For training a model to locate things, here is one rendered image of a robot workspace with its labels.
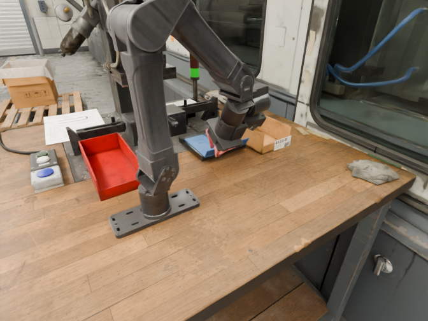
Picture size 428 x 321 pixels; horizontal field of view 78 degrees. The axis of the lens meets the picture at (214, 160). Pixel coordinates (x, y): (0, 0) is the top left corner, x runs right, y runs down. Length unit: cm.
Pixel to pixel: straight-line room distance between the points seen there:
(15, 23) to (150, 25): 964
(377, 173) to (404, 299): 53
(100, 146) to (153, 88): 46
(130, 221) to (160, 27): 39
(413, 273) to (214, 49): 94
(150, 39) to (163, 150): 20
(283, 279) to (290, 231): 79
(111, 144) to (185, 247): 48
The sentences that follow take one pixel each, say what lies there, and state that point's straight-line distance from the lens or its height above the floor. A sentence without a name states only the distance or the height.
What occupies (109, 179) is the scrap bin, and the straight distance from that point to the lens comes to 77.
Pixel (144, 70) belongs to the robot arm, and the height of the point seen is 122.
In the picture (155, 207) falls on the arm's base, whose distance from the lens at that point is 58.
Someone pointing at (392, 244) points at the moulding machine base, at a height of 61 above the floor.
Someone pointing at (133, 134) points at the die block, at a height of 94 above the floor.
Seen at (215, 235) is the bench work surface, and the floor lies 90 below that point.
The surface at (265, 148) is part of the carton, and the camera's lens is 85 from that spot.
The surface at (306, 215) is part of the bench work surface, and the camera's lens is 65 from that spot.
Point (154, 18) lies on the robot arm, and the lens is 45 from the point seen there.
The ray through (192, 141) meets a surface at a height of 92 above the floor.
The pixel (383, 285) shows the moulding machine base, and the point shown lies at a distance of 124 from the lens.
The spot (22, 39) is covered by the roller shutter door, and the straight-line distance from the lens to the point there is 1008.
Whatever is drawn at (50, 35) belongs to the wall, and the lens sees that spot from 1010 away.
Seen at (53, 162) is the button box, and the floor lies 93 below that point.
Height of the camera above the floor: 131
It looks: 31 degrees down
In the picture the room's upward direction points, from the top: straight up
